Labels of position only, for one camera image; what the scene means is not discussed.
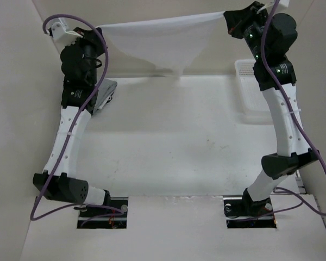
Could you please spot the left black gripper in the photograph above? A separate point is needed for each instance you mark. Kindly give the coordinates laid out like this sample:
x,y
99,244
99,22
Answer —
x,y
90,38

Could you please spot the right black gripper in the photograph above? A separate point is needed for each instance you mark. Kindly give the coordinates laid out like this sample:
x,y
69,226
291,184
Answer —
x,y
237,20

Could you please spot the white tank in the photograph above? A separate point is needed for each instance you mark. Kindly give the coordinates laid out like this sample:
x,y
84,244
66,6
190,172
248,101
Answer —
x,y
168,43
106,101

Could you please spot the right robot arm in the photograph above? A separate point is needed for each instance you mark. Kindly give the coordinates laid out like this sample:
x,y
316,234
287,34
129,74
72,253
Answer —
x,y
268,41

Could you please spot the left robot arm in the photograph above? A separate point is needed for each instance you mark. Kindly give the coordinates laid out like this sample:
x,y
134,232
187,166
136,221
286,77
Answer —
x,y
81,99

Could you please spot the folded grey tank top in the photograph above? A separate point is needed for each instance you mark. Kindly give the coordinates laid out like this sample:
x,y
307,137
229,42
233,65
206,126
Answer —
x,y
106,89

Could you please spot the folded white tank top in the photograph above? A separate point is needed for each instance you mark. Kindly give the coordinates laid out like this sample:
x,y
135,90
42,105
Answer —
x,y
106,101

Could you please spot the white plastic basket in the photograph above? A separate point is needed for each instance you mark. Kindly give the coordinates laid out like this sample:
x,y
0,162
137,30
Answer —
x,y
252,99

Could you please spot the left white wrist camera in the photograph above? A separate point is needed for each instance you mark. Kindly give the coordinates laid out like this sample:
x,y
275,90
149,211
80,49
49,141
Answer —
x,y
61,31

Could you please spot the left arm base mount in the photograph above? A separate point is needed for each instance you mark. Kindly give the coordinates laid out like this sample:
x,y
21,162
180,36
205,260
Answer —
x,y
100,218

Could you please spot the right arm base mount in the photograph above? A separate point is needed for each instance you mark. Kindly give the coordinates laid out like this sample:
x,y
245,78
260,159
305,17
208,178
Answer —
x,y
243,213

